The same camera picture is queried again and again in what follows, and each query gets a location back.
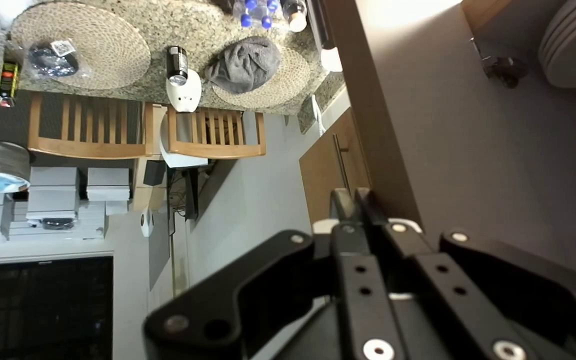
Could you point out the small orange black gadget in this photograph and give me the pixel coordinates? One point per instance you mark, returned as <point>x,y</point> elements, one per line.
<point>11,81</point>

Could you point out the white spray bottle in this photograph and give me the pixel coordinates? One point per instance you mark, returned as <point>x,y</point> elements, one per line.
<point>146,225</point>

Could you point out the white storage box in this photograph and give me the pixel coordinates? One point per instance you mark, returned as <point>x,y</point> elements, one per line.
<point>53,193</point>
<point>108,184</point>

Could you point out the wooden wall cabinet carcass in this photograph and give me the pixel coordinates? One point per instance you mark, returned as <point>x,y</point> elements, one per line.
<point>484,11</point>

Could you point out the round woven placemat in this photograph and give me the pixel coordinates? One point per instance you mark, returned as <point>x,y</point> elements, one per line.
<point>289,87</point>
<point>115,46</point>

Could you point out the white paper towel roll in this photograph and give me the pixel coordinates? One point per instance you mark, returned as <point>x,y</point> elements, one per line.
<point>330,61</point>

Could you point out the light wood cabinet door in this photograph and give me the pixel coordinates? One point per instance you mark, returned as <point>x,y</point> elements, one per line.
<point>318,186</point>
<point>356,160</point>
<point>475,160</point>

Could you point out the dark night window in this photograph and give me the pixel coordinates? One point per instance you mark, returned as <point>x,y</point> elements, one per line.
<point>40,313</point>

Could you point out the black item in clear bag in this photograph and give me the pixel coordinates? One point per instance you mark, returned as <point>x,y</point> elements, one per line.
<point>50,61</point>

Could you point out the pack of water bottles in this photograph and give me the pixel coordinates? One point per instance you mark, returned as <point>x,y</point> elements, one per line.
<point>259,13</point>

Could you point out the dark metal cabinet hinge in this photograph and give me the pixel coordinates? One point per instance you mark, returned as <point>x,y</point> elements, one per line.
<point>505,70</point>

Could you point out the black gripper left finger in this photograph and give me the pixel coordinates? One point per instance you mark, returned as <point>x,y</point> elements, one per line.
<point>235,293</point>

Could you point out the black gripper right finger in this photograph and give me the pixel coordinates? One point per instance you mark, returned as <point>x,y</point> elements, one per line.
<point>501,293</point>

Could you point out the grey fabric cap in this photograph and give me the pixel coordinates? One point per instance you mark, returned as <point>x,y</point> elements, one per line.
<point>244,62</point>

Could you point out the white and black appliance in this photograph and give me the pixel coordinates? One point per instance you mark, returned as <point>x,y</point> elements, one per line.
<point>183,90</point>

